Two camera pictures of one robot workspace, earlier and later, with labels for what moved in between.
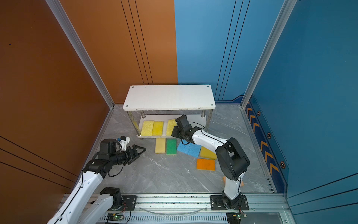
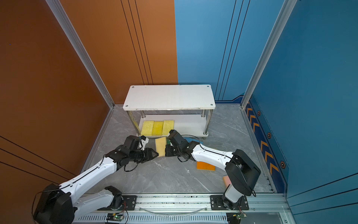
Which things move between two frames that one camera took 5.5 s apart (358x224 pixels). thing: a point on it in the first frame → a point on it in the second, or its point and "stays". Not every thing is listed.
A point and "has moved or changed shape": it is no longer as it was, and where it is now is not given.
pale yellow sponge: (160, 145) stays
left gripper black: (132, 157) → (149, 155)
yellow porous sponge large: (147, 128) stays
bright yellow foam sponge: (157, 128) stays
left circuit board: (114, 217) stays
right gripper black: (174, 132) → (168, 153)
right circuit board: (235, 218) stays
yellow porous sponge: (171, 123) has moved or changed shape
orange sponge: (205, 164) stays
